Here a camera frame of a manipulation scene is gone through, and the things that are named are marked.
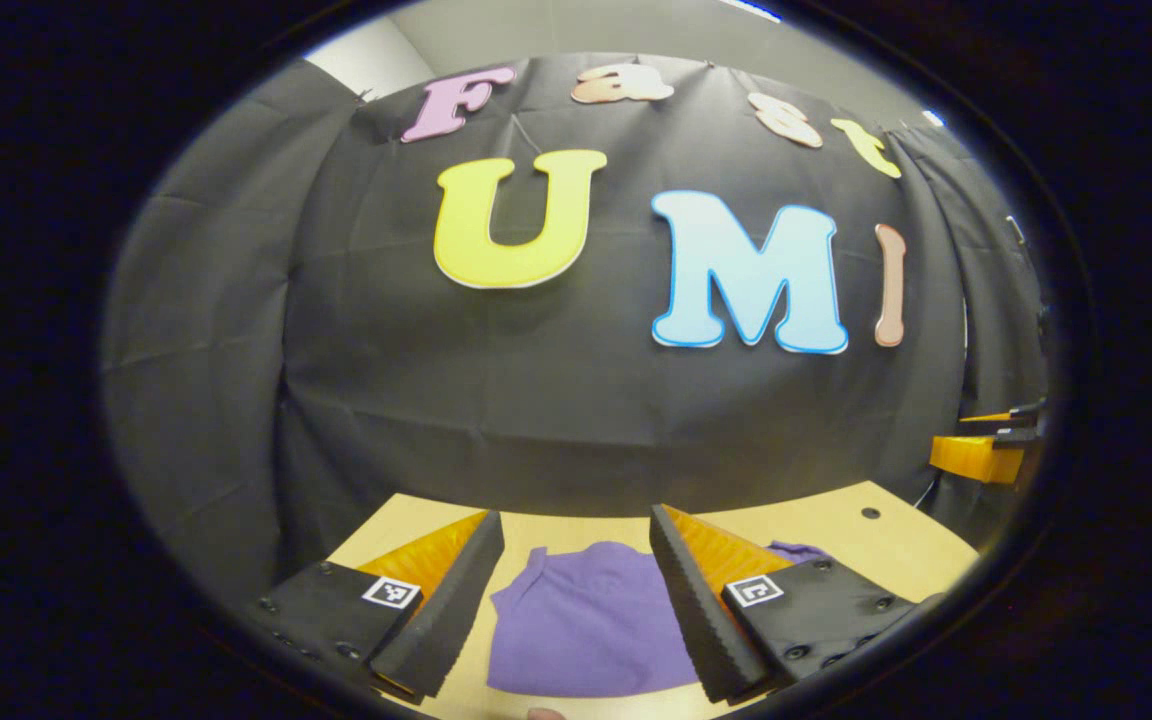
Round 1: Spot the purple shirt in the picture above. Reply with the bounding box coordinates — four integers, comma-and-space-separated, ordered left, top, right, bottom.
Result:
486, 540, 837, 698

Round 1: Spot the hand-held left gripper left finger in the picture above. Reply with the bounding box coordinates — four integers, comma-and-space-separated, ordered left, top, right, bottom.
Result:
256, 510, 507, 701

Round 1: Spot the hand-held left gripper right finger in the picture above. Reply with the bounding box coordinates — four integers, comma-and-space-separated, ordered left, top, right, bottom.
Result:
648, 503, 922, 704

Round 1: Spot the black backdrop cloth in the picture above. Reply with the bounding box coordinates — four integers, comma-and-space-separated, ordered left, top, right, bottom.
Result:
101, 52, 1047, 601

